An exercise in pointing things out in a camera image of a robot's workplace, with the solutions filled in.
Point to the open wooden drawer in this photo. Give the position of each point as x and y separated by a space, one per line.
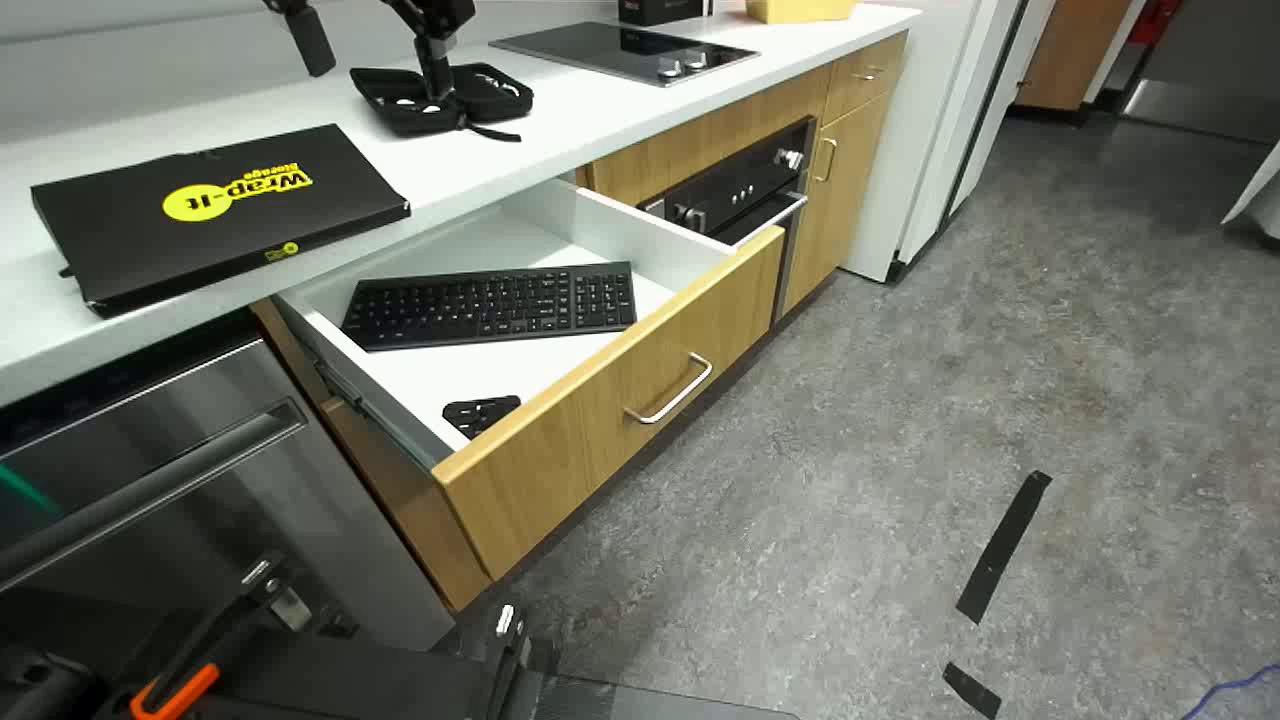
600 370

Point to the small wooden drawer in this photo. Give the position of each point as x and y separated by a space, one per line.
865 75

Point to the oven knob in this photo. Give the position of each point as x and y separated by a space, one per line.
791 157
686 214

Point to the black keyboard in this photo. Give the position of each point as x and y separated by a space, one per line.
490 305

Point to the black perforated plate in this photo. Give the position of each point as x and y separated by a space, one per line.
480 413

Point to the black oven door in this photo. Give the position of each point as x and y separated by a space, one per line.
745 185

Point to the wooden cabinet door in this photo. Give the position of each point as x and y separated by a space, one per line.
845 200

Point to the black open zip case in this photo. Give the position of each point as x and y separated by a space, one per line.
495 95

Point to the black glass cooktop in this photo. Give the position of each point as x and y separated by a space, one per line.
610 48

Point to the white refrigerator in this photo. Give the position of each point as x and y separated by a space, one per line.
920 130

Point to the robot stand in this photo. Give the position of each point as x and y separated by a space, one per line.
400 685

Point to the long black tape strip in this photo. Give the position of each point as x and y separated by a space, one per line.
1003 545

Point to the stainless steel dishwasher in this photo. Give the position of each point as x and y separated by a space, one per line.
250 500

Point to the black flat box yellow print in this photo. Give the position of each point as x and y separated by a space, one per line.
200 215

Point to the short black tape strip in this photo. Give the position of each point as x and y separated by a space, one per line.
972 690

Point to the stainless steel appliance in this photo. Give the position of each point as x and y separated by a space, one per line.
1210 70

